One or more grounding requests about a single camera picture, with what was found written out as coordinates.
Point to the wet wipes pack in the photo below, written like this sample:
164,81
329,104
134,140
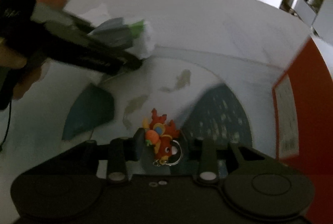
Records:
140,39

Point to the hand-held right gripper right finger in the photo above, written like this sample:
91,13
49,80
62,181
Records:
208,156

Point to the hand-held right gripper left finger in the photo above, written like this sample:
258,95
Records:
140,144

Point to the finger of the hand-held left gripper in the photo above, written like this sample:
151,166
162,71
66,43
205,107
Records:
98,57
78,21

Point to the red cardboard box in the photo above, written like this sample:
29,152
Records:
309,109

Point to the person's left hand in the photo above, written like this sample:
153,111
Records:
15,57

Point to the white paper sheet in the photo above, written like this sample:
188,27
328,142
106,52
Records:
88,14

